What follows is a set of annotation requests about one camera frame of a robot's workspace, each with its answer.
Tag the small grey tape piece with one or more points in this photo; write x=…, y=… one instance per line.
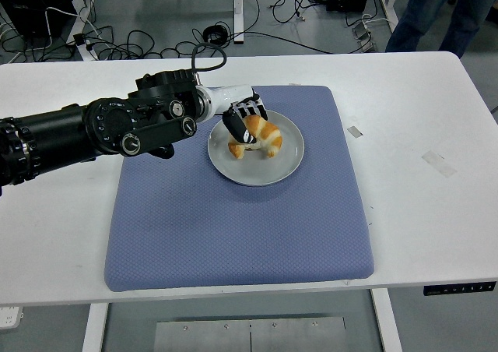
x=355, y=131

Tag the black table control panel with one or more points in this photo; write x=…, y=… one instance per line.
x=459, y=288

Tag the white background desk leg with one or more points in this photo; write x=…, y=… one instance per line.
x=238, y=9

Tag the white table leg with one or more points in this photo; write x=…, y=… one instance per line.
x=94, y=328
x=386, y=321

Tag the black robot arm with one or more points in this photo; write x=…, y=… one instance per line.
x=97, y=130

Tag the large clear tape strip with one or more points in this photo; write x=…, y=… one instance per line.
x=439, y=164

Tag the white background frame bar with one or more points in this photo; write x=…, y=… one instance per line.
x=389, y=5

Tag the golden croissant bread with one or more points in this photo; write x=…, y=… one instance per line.
x=269, y=134

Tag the white power strip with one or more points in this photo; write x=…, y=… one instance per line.
x=9, y=317

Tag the blue quilted mat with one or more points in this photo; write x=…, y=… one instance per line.
x=218, y=227

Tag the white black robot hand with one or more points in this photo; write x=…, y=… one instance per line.
x=229, y=95

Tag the grey metal plate with screws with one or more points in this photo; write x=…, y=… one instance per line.
x=249, y=334

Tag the large black equipment box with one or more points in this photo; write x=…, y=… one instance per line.
x=35, y=1

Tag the grey round plate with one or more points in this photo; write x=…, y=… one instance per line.
x=280, y=167

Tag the grey floor pedal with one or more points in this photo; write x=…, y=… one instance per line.
x=365, y=36

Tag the black power plug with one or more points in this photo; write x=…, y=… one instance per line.
x=80, y=39

